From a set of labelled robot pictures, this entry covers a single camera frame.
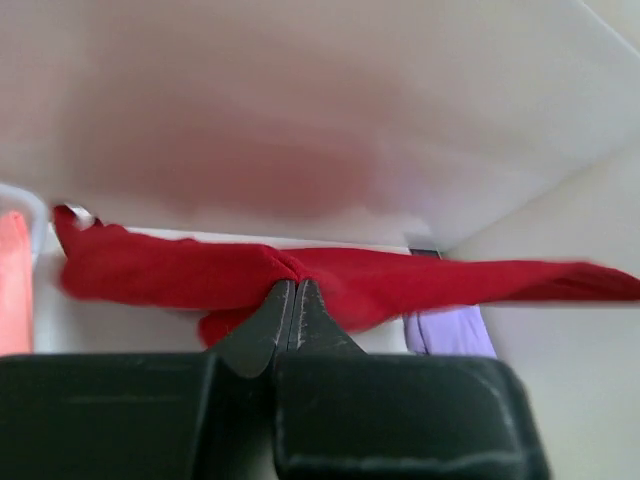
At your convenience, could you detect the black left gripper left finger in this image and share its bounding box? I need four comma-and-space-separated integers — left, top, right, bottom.
1, 281, 295, 479

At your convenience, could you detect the folded lilac t shirt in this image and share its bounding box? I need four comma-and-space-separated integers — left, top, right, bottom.
403, 306, 497, 358

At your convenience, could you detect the blue label sticker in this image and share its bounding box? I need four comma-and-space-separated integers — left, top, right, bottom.
405, 234, 442, 259

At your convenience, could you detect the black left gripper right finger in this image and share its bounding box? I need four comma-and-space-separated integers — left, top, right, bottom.
273, 281, 550, 479

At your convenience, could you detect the pink t shirt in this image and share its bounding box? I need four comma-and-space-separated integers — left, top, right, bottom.
0, 211, 33, 356

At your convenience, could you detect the dark red t shirt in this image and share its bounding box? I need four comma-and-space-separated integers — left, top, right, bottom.
53, 205, 639, 346

